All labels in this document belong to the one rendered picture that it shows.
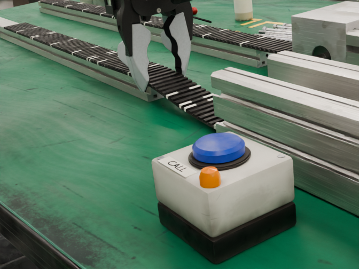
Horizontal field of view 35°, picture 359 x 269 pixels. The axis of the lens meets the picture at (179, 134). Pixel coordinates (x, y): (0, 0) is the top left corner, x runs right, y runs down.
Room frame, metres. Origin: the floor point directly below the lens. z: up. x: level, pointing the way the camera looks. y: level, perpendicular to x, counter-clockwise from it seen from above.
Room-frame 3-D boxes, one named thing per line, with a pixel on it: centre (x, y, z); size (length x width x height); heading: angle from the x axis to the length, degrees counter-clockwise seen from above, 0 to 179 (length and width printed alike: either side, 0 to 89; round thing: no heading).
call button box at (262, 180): (0.40, -0.04, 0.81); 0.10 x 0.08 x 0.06; 120
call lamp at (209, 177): (0.35, -0.02, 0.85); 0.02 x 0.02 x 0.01
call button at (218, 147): (0.40, -0.03, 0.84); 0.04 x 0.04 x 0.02
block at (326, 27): (0.69, -0.21, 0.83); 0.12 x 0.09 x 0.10; 120
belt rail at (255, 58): (1.25, 0.09, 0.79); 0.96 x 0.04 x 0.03; 30
